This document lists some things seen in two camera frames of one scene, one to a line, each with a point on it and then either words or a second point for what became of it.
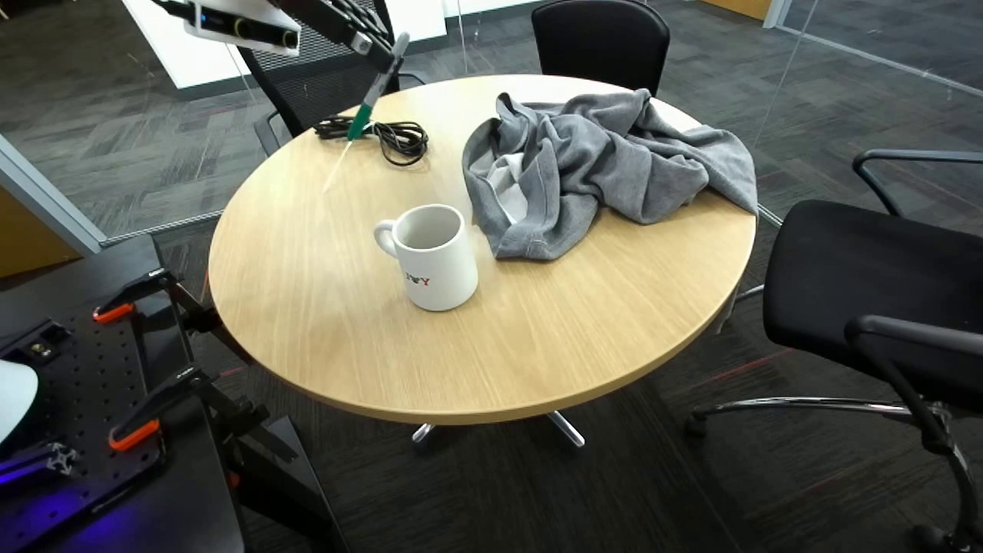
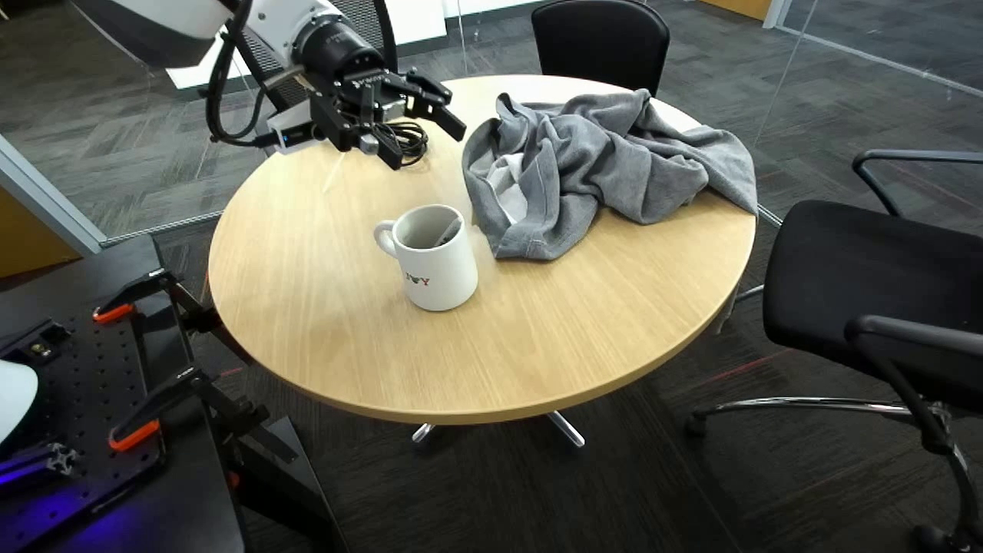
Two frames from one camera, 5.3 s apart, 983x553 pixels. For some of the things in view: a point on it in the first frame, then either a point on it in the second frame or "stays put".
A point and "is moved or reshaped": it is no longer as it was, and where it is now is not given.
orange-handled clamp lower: x=191 y=385 stays put
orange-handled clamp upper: x=161 y=290 stays put
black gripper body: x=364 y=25 -> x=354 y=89
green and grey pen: x=376 y=86 is moved or reshaped
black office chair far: x=604 y=41 stays put
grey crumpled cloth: x=544 y=173 stays put
